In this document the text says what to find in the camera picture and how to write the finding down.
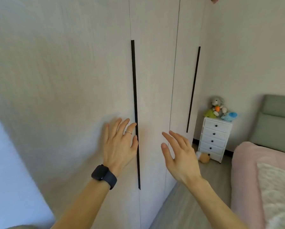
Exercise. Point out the person's right forearm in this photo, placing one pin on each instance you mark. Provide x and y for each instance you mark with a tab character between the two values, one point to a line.
216	207

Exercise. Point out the black smartwatch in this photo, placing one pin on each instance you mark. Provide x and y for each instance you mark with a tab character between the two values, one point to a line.
101	175

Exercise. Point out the white drawer chest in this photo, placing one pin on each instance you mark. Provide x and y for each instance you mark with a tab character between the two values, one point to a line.
214	138

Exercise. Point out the person's left hand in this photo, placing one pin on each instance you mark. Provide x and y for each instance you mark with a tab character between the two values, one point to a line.
118	150

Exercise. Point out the green plush toy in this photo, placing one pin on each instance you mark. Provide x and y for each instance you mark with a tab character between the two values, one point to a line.
209	113

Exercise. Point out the cream wardrobe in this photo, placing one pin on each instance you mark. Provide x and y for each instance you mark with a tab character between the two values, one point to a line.
61	69

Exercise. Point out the grey plush toy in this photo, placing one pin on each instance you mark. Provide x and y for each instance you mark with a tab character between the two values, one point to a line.
217	102

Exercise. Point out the person's right hand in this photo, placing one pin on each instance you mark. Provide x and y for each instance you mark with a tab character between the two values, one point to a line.
183	162

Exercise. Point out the blue plush toy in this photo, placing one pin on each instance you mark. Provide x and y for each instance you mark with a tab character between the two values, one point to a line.
229	116

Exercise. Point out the person's left forearm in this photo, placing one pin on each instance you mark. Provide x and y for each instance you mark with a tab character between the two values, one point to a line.
85	205

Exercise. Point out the orange plush toy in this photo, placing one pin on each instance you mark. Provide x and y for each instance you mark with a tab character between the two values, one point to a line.
204	158

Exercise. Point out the pink bed with grey headboard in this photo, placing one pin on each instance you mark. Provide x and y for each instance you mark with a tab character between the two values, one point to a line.
243	178

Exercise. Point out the white floral blanket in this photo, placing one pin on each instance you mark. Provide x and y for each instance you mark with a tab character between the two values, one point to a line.
278	193

